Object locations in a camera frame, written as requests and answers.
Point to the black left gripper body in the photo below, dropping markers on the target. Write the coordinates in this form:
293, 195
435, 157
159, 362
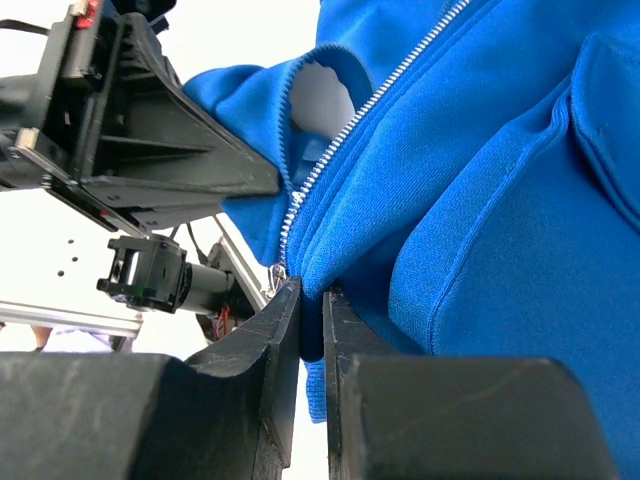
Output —
61, 125

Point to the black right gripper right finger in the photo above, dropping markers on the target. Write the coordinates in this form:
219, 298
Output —
395, 416

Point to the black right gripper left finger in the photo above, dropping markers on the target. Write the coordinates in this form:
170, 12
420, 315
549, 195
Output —
227, 412

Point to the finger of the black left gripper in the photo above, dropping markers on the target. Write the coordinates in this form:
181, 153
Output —
160, 159

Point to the blue jacket white lining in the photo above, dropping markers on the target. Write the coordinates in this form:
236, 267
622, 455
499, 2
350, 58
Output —
468, 173

